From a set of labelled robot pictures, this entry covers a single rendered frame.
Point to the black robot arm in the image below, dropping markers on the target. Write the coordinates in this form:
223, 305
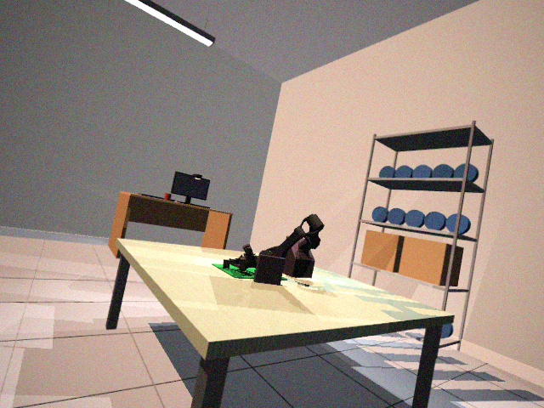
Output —
311, 241

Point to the green circuit board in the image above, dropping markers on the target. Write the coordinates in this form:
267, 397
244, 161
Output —
236, 273

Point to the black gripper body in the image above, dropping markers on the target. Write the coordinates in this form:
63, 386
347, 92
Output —
248, 262

